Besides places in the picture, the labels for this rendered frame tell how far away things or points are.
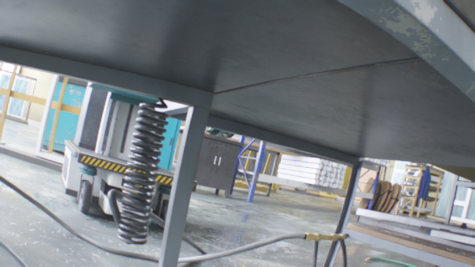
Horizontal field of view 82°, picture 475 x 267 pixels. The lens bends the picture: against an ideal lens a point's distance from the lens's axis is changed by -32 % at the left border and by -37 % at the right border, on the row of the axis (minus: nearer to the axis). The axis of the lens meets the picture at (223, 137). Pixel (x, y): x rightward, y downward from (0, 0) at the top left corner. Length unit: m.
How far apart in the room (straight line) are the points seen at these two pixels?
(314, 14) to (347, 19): 0.03
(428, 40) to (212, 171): 4.93
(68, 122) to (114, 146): 2.90
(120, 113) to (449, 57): 2.05
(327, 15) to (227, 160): 4.89
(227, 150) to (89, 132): 3.15
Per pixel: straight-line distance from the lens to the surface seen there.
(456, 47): 0.22
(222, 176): 5.13
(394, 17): 0.19
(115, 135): 2.17
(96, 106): 2.25
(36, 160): 3.30
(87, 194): 1.85
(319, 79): 0.47
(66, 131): 5.02
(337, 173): 5.73
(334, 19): 0.28
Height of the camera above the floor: 0.44
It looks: 3 degrees up
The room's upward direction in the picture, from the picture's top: 13 degrees clockwise
